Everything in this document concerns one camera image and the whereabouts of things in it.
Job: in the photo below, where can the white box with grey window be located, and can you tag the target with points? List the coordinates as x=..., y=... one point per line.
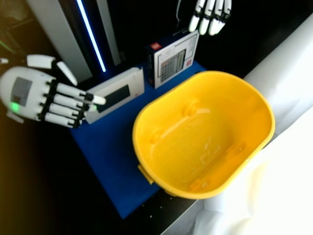
x=122, y=85

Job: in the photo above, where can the calculator box navy and white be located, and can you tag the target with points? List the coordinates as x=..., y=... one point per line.
x=173, y=61

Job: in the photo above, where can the yellow plastic bucket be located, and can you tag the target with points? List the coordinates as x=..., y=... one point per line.
x=200, y=137

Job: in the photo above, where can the blue table cloth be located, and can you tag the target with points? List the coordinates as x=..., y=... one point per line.
x=110, y=156

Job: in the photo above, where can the blue light strip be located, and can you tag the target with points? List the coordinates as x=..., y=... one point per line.
x=91, y=36

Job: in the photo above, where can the grey robot body column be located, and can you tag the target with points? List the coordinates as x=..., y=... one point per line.
x=61, y=36

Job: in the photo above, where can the white fabric sheet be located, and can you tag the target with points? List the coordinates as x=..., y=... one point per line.
x=281, y=171

